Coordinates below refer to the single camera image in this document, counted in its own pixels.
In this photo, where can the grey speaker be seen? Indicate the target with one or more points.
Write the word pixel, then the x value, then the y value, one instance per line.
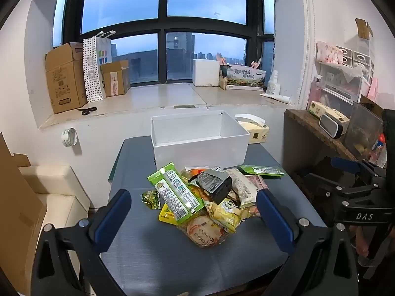
pixel 330 125

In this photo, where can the white plastic bottle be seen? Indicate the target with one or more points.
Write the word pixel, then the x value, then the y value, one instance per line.
pixel 273 84

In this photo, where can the red capped small bottle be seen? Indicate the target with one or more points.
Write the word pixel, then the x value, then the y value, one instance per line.
pixel 378 151

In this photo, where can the small yellow snack packet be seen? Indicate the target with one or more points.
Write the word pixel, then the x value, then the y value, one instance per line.
pixel 166 217

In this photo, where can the green and white carton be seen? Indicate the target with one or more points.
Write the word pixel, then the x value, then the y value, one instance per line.
pixel 321 108

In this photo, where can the small green candy packet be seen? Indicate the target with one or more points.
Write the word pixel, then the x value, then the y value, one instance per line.
pixel 151 200

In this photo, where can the person's right hand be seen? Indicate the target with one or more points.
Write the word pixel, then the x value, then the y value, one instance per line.
pixel 358 240

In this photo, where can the white tube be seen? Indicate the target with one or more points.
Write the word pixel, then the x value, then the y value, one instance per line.
pixel 276 97

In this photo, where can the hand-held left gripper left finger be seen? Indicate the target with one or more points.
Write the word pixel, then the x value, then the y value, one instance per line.
pixel 112 215

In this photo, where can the pink snack packet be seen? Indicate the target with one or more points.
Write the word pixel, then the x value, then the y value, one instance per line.
pixel 259 183

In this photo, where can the yellow chips packet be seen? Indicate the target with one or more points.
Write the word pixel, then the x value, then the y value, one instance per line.
pixel 222 214

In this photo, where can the large cardboard box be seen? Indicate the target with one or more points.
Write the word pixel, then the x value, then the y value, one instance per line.
pixel 61 80

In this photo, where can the black window frame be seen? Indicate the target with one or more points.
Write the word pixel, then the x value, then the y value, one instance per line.
pixel 162 21

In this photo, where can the transparent plastic container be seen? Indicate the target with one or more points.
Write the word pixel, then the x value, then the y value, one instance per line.
pixel 361 129

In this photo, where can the white rectangular box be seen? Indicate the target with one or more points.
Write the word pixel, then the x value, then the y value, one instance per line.
pixel 200 148

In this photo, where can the dark wooden side table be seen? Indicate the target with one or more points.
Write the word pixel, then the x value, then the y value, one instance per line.
pixel 308 123

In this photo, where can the landscape printed box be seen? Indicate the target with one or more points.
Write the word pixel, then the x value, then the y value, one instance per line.
pixel 245 77

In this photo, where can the small cardboard box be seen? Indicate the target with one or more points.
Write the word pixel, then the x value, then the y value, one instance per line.
pixel 115 80

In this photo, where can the dotted white paper bag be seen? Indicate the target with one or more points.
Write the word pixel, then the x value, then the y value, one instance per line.
pixel 92 77

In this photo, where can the round rice cracker packet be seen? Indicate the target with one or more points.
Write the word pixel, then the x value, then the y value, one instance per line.
pixel 200 231

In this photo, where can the white foam box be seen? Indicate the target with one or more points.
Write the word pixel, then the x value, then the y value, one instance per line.
pixel 205 72

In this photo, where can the flat green snack packet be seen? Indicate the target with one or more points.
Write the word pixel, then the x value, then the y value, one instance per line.
pixel 262 170

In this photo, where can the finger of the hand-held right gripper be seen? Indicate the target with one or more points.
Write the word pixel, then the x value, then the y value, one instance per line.
pixel 333 188
pixel 345 164

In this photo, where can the white tape roll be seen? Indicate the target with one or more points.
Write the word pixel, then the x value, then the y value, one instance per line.
pixel 64 141

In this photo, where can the cardboard piece on wall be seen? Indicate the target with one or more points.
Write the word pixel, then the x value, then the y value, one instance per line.
pixel 363 29

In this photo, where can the yellow tissue box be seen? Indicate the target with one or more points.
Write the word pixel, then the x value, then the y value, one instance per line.
pixel 257 132

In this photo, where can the black scissors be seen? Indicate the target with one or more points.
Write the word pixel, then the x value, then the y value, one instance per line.
pixel 89 110

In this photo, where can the pink floral pouch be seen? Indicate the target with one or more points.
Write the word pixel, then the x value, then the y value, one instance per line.
pixel 328 52

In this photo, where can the small white drawer organizer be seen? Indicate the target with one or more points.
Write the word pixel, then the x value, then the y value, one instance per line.
pixel 358 57

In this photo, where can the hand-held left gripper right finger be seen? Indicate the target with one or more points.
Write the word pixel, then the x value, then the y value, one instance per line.
pixel 274 219

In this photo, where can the small brown carton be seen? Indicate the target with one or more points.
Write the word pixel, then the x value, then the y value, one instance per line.
pixel 222 81

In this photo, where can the clear storage drawer unit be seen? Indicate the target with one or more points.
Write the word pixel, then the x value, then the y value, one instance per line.
pixel 339 88

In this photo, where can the black snack packet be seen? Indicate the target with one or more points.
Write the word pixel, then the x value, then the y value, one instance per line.
pixel 213 185

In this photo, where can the large green snack packet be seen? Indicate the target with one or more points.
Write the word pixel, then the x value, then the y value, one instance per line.
pixel 172 191

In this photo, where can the beige striped snack packet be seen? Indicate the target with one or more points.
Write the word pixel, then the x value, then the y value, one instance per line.
pixel 243 188

